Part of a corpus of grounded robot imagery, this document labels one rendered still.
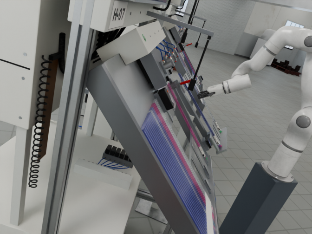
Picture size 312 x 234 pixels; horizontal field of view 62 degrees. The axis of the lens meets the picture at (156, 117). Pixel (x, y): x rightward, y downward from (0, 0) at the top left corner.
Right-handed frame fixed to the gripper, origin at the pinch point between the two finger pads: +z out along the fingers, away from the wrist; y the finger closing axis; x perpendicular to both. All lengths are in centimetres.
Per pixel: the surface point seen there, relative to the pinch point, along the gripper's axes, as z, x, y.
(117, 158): 38, 4, 62
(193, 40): 127, -6, -1008
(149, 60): -1, -36, 79
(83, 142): 57, -7, 56
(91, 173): 43, 1, 79
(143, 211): 63, 66, 21
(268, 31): -182, 82, -1140
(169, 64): -6, -32, 74
